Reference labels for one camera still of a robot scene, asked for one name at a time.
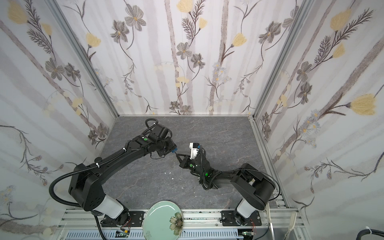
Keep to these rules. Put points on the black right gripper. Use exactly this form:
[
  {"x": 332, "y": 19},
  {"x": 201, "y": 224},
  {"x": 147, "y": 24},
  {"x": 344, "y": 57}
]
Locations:
[{"x": 186, "y": 162}]

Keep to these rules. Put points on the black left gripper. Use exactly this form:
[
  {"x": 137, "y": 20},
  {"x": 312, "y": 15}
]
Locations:
[{"x": 167, "y": 145}]

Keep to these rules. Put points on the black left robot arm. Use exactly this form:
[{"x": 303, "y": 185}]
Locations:
[{"x": 86, "y": 187}]

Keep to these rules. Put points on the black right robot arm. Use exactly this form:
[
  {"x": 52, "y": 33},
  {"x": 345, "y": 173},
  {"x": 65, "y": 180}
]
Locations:
[{"x": 255, "y": 187}]

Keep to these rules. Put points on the green floral plate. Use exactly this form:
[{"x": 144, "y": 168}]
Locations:
[{"x": 163, "y": 221}]

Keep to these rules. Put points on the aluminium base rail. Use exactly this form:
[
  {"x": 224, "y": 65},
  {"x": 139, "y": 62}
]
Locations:
[{"x": 278, "y": 224}]

